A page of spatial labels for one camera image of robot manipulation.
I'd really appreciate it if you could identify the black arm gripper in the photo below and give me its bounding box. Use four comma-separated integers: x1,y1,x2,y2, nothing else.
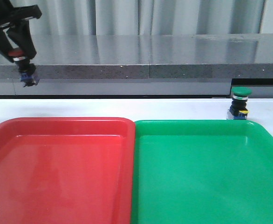
0,0,42,63

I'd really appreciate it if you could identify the red mushroom push button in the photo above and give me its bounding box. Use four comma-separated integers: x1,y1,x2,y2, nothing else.
8,48,40,87

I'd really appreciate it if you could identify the green mushroom push button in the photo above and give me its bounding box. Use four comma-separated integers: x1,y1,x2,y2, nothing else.
227,86,252,120

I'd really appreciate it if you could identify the white pleated curtain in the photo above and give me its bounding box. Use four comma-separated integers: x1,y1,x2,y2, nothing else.
11,0,273,35

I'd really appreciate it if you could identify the grey stone counter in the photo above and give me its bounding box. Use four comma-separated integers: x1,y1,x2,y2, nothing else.
0,34,273,98

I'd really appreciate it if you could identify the red plastic tray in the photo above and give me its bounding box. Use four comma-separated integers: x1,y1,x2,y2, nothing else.
0,118,135,224

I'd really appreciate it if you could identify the green plastic tray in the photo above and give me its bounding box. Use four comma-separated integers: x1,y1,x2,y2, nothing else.
131,120,273,224

